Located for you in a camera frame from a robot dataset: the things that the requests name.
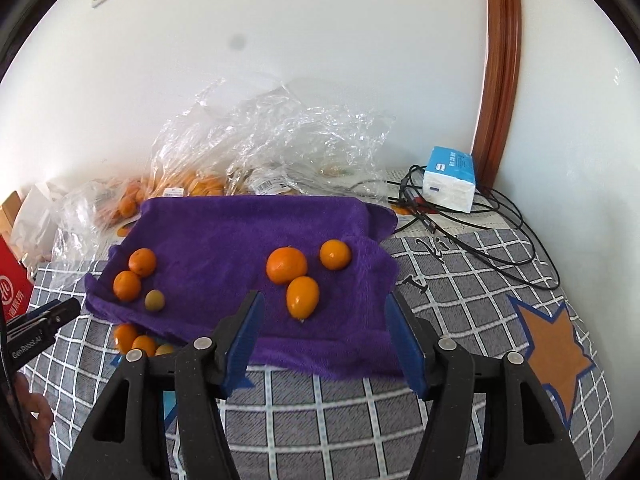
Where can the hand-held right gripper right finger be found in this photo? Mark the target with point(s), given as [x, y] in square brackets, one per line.
[407, 345]

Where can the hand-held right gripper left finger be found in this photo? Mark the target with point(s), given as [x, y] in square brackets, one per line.
[245, 340]

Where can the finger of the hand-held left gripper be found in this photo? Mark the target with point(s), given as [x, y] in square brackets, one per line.
[50, 312]

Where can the orange mandarin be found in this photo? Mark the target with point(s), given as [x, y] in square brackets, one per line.
[145, 344]
[126, 285]
[142, 262]
[303, 297]
[125, 337]
[286, 265]
[335, 254]

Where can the small yellow-green fruit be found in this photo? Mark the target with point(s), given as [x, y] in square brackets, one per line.
[153, 301]
[164, 349]

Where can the purple towel lined tray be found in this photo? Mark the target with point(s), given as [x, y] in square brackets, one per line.
[250, 232]

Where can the person's left hand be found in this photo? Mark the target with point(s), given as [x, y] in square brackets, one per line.
[30, 412]

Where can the red paper bag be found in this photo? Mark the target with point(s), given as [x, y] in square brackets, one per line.
[12, 285]

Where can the grey checkered tablecloth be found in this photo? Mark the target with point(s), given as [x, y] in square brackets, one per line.
[350, 420]

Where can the white plastic bag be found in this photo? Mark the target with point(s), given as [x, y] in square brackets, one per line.
[35, 210]

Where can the small clear plastic bag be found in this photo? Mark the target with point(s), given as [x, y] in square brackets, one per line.
[85, 210]

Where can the blue white tissue pack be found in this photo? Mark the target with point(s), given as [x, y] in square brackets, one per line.
[449, 180]

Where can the pile of bagged oranges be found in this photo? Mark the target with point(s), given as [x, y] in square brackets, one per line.
[172, 185]

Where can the large clear plastic bag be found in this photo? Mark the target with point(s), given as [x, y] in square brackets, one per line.
[280, 140]

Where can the brown wooden door frame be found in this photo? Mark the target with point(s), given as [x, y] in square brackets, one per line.
[500, 70]

